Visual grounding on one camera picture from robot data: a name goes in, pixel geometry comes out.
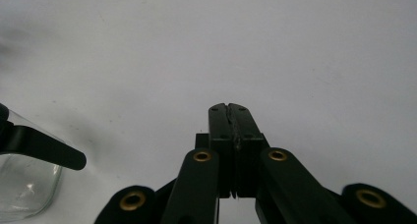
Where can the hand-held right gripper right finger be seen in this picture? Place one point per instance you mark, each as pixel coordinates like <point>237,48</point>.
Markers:
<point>247,132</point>

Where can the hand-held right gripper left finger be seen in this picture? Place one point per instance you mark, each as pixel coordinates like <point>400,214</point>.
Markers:
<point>221,129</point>

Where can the clear glass jar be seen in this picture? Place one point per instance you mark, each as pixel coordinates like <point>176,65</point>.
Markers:
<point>26,184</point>

